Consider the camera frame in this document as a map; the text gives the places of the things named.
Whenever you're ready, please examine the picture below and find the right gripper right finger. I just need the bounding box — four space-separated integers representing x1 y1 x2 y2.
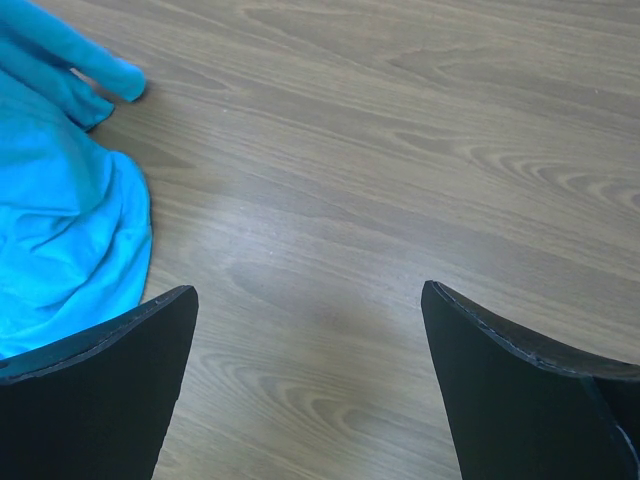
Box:
421 281 639 479

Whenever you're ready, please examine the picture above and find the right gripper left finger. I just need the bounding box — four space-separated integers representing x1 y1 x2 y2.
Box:
1 285 198 479

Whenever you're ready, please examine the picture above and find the turquoise t shirt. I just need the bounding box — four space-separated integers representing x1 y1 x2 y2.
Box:
1 1 152 358

